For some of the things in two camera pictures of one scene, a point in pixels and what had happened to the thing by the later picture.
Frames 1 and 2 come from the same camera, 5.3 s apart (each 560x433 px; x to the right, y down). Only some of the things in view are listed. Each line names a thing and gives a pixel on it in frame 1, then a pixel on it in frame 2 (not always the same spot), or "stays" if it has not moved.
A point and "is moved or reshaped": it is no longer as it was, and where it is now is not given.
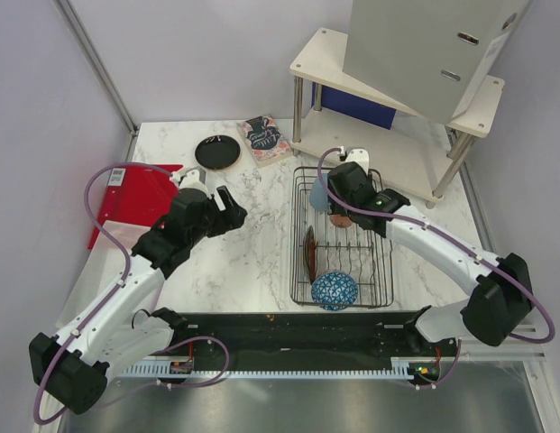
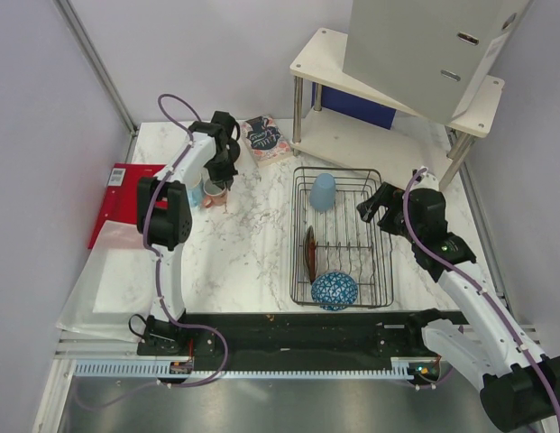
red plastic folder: [137, 195] stays
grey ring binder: [433, 55] stays
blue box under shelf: [355, 106] stays
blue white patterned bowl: [335, 290] stays
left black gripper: [228, 218] -> [225, 177]
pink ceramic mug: [341, 221] is moved or reshaped
